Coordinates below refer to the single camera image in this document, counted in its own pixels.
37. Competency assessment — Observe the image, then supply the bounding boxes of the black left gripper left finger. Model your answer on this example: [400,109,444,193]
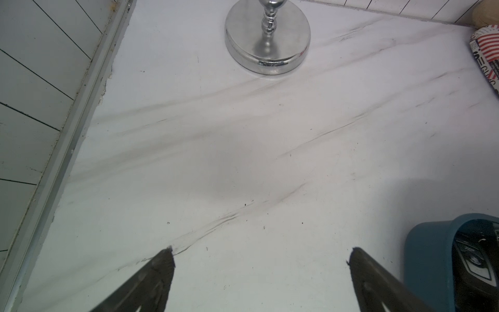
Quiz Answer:
[92,247,175,312]

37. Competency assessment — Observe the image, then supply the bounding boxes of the teal storage box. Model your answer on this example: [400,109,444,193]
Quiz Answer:
[404,214,498,311]

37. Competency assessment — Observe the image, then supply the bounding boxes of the silver chrome cup stand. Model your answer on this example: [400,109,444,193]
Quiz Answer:
[225,0,311,75]

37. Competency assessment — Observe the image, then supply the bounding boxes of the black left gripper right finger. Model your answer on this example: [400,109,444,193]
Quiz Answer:
[348,247,432,312]

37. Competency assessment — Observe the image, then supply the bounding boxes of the black silver BMW key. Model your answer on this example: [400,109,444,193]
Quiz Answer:
[453,231,498,300]

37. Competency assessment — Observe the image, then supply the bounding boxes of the tan bread roll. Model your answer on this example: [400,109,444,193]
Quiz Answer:
[472,0,499,28]

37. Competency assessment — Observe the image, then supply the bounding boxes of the flag print can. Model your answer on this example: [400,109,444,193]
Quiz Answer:
[469,24,499,95]

